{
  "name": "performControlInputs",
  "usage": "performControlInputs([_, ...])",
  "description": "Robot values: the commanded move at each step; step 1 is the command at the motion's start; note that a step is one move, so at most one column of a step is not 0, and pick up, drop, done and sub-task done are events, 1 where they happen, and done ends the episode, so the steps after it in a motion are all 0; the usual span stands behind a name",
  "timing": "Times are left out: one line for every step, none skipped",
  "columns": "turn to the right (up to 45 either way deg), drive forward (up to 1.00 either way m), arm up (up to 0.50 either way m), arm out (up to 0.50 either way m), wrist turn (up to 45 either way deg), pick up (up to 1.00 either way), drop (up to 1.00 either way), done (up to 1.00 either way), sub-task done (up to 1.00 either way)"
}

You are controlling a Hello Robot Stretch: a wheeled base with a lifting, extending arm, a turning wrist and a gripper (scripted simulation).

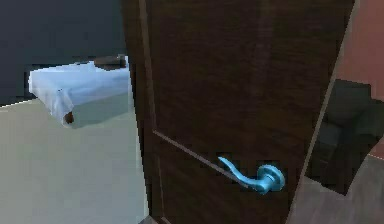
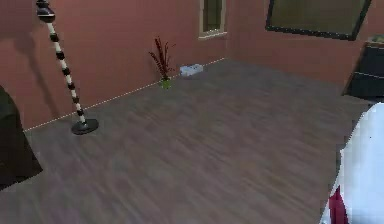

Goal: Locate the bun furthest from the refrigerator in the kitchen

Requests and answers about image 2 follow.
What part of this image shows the white cloth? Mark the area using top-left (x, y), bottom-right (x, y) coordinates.
top-left (179, 63), bottom-right (205, 77)

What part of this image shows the red plant in green pot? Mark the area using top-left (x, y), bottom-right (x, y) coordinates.
top-left (148, 36), bottom-right (177, 90)

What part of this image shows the black and white floor lamp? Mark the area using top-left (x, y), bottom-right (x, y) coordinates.
top-left (35, 0), bottom-right (100, 136)

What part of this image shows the black framed picture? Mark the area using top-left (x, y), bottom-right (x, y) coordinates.
top-left (265, 0), bottom-right (373, 42)

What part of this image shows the black chest of drawers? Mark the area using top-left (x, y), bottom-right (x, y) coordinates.
top-left (342, 40), bottom-right (384, 100)

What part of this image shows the window with pale frame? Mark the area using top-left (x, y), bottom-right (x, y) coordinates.
top-left (198, 0), bottom-right (228, 41)

